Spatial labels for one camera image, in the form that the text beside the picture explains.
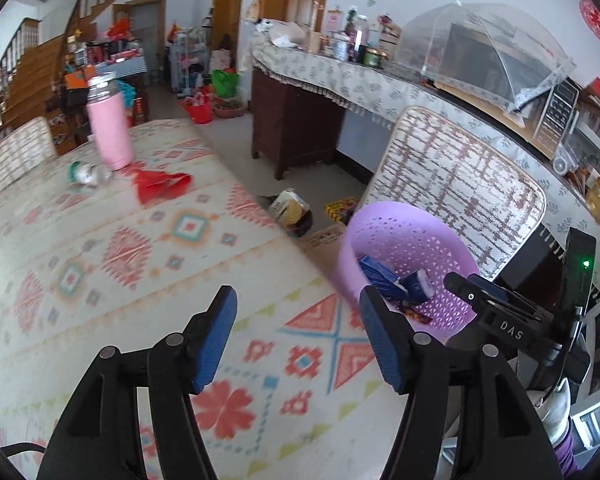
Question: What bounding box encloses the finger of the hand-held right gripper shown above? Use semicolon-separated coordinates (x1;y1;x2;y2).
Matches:
467;274;551;321
444;272;488;311

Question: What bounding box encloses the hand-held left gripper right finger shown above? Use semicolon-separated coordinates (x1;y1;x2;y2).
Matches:
358;286;556;480

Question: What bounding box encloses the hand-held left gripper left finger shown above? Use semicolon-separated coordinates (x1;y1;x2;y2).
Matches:
37;285;238;480

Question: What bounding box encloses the colourful snack wrapper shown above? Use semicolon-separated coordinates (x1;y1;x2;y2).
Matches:
395;302;433;325

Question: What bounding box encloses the blue torn packet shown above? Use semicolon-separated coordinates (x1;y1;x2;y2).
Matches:
358;255;406;301

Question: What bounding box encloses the purple plastic basket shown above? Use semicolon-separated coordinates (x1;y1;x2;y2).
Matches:
332;201;481;343

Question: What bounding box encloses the patterned tablecloth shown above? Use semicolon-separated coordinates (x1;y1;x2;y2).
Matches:
0;119;421;480

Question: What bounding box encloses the patterned fabric chair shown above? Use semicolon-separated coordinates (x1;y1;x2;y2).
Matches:
367;106;548;281

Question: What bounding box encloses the flat cardboard piece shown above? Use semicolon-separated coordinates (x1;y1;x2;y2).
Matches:
297;222;348;256

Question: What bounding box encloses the colourful flat box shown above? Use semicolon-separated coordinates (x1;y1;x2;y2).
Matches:
325;197;358;223

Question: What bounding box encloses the yellow white bag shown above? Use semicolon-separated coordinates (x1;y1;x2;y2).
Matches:
267;189;313;236

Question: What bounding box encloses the red wrapper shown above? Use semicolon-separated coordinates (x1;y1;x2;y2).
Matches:
132;170;193;206

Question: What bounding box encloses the microwave oven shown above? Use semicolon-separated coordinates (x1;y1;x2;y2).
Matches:
440;22;581;158

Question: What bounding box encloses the small bottle green cap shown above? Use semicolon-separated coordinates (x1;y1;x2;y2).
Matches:
67;161;113;188

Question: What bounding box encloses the red bucket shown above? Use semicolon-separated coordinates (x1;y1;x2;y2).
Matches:
182;92;215;125

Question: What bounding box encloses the dark wooden sideboard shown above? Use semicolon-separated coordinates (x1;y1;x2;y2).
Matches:
251;70;348;181

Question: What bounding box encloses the mesh food cover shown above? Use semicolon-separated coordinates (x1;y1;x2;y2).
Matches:
390;0;576;111

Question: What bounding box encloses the pink thermos bottle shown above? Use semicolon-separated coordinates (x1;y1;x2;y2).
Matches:
85;72;135;171

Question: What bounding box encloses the leaf print cloth runner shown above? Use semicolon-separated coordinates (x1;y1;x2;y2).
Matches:
251;42;600;301

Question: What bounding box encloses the green bag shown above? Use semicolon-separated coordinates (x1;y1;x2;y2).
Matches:
211;69;241;98

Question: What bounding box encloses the patterned chair back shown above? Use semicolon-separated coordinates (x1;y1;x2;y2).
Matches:
0;116;57;201

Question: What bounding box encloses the glass jar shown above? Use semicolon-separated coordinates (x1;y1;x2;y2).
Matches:
354;14;372;48

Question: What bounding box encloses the metal storage rack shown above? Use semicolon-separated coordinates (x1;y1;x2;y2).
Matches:
169;27;212;96

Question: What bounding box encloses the plain wooden door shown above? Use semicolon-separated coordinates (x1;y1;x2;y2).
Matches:
211;0;251;68

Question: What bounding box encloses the grey interior door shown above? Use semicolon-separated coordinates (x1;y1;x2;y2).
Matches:
112;0;167;61

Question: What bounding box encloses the wooden staircase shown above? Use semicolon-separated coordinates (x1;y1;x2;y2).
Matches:
0;0;136;141

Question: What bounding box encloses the black cable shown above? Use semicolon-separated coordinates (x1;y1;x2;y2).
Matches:
0;442;43;456

